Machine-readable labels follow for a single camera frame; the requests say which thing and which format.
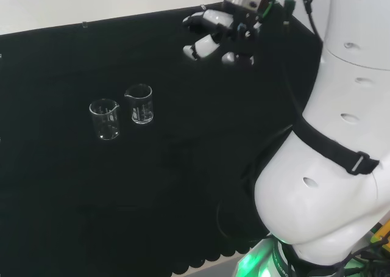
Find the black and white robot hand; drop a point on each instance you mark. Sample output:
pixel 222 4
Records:
pixel 240 39

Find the clear glass beaker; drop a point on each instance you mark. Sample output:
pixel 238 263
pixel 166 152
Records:
pixel 140 112
pixel 105 127

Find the black bench cloth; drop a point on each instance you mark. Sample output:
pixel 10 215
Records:
pixel 152 182

